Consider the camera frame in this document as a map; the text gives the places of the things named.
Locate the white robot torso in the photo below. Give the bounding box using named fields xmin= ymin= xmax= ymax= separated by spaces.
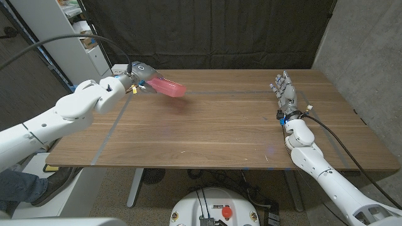
xmin=0 ymin=217 xmax=128 ymax=226

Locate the grey tape outline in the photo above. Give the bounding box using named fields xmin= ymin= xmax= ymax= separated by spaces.
xmin=90 ymin=90 xmax=351 ymax=167

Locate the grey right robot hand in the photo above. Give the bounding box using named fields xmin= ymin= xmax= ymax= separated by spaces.
xmin=269 ymin=70 xmax=300 ymax=116

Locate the white shelf cabinet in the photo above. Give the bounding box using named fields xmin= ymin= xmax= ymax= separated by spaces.
xmin=9 ymin=0 xmax=113 ymax=98

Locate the person's leg in jeans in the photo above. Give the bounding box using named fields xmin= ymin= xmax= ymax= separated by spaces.
xmin=0 ymin=169 xmax=48 ymax=217

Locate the pink plastic pencil case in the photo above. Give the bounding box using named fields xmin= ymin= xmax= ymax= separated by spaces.
xmin=146 ymin=77 xmax=187 ymax=98

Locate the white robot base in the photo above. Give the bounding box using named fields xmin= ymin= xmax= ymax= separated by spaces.
xmin=169 ymin=187 xmax=261 ymax=226

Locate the white crumpled packaging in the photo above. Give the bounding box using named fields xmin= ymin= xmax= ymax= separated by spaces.
xmin=71 ymin=20 xmax=92 ymax=38

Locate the dark shoe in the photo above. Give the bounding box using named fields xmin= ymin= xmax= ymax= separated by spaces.
xmin=31 ymin=167 xmax=83 ymax=207

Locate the grey table leg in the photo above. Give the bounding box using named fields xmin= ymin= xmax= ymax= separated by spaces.
xmin=283 ymin=170 xmax=305 ymax=213
xmin=126 ymin=168 xmax=145 ymax=208

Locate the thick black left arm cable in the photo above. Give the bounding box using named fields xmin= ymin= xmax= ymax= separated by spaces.
xmin=0 ymin=33 xmax=133 ymax=76

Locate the black door handle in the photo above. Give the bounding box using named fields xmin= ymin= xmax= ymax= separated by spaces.
xmin=0 ymin=26 xmax=19 ymax=40

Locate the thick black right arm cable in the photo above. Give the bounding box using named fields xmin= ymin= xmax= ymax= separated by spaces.
xmin=303 ymin=113 xmax=402 ymax=210

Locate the black curtain backdrop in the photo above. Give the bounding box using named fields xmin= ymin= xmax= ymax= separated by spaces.
xmin=77 ymin=0 xmax=337 ymax=70

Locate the green and white shelf clutter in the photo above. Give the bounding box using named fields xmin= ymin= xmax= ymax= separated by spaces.
xmin=58 ymin=0 xmax=83 ymax=18

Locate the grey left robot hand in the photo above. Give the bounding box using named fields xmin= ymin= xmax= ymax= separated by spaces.
xmin=124 ymin=61 xmax=164 ymax=94

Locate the white power strip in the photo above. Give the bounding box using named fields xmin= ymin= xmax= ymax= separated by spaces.
xmin=111 ymin=63 xmax=133 ymax=76

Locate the black power adapter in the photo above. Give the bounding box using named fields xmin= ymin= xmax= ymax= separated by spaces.
xmin=263 ymin=210 xmax=281 ymax=226

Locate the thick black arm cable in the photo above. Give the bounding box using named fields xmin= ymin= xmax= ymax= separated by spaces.
xmin=303 ymin=113 xmax=402 ymax=210
xmin=0 ymin=33 xmax=133 ymax=76

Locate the black floor cable tangle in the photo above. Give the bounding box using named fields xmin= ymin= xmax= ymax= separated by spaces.
xmin=187 ymin=168 xmax=279 ymax=210

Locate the small cardboard box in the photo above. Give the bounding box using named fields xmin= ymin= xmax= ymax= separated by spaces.
xmin=80 ymin=33 xmax=99 ymax=50

